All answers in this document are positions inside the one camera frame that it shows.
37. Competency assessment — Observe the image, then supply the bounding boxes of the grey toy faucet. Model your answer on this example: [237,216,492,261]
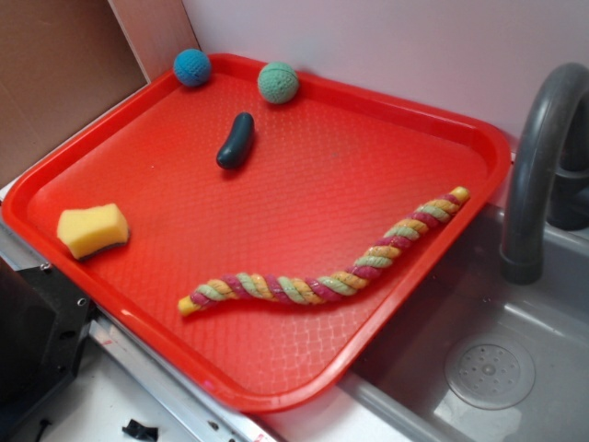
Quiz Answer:
[500,63,588,285]

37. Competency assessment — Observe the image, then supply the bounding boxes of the blue rubber ball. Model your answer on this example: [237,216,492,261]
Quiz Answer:
[173,49,212,87]

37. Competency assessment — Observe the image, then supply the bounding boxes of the red plastic tray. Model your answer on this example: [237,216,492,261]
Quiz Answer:
[2,54,511,413]

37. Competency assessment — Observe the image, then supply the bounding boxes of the yellow sponge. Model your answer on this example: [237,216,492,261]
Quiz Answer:
[56,204,130,260]

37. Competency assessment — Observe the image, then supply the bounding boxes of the multicolored twisted rope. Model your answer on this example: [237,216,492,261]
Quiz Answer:
[178,185,471,318]

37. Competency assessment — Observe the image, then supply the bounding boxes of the black tape scrap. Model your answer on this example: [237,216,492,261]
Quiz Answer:
[121,419,159,442]

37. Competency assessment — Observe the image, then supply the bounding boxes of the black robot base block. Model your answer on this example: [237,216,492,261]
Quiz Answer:
[1,262,95,433]

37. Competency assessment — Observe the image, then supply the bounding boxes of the dark teal rubber sausage toy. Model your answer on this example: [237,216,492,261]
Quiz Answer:
[216,112,255,169]

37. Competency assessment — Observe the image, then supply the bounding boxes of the grey plastic sink basin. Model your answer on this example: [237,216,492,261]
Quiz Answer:
[341,207,588,441]

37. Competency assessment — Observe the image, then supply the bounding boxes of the green rubber ball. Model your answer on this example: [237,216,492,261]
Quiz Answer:
[257,62,300,104]

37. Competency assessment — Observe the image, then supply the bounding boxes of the brown cardboard panel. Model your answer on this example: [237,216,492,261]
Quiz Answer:
[1,1,145,185]

